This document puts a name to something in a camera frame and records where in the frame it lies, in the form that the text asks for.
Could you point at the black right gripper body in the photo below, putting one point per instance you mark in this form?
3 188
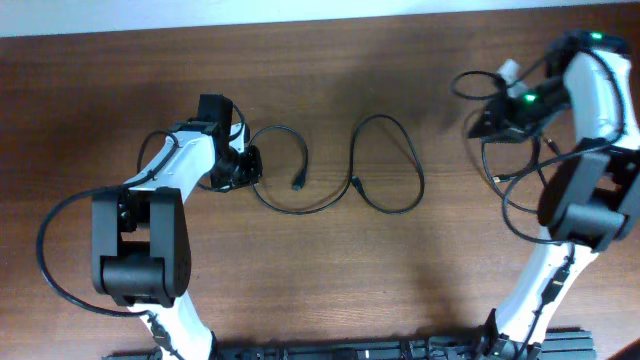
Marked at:
518 117

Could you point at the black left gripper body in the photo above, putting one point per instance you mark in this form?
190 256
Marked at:
239 171

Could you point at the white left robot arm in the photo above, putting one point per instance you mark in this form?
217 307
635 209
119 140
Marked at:
141 254

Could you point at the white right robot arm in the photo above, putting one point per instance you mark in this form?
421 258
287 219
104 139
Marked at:
590 202

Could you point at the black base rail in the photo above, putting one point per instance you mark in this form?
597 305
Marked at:
350 350

